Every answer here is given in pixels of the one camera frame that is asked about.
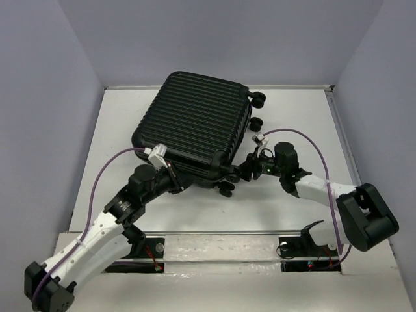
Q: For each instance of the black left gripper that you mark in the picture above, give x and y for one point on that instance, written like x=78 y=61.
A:
x=177 y=185

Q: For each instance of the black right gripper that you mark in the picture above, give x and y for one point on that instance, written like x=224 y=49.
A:
x=251 y=165

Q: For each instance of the black hard-shell suitcase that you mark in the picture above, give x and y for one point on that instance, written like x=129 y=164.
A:
x=202 y=121

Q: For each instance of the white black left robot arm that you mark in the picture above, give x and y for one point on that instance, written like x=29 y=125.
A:
x=51 y=286

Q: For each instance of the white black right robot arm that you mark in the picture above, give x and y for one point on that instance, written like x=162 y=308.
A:
x=366 y=220

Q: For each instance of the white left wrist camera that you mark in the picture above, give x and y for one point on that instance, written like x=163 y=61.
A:
x=156 y=156

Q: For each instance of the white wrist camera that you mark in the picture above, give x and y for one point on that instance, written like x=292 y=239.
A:
x=260 y=140
x=156 y=156

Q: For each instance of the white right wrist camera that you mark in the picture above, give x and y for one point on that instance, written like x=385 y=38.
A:
x=260 y=140

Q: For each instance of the aluminium mounting rail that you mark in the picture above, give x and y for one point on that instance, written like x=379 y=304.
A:
x=251 y=232

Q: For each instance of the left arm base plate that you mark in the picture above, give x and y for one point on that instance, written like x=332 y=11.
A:
x=147 y=260

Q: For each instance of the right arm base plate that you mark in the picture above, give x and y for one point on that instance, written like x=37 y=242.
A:
x=301 y=254

